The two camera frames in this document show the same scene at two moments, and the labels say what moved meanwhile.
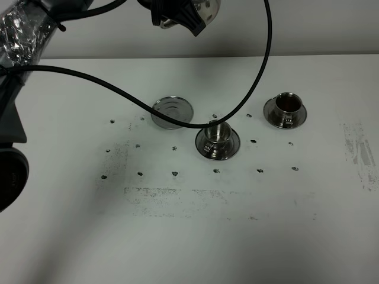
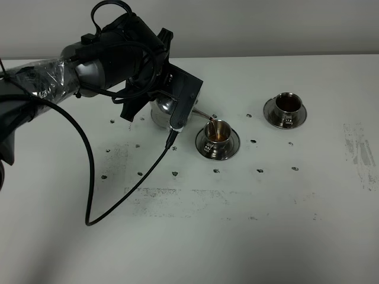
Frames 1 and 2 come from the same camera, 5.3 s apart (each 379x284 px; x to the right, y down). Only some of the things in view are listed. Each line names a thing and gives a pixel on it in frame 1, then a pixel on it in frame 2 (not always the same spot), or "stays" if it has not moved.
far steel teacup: (288, 103) stays
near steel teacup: (218, 136) stays
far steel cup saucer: (270, 113) stays
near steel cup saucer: (233, 145) stays
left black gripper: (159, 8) -> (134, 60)
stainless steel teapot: (208, 10) -> (161, 112)
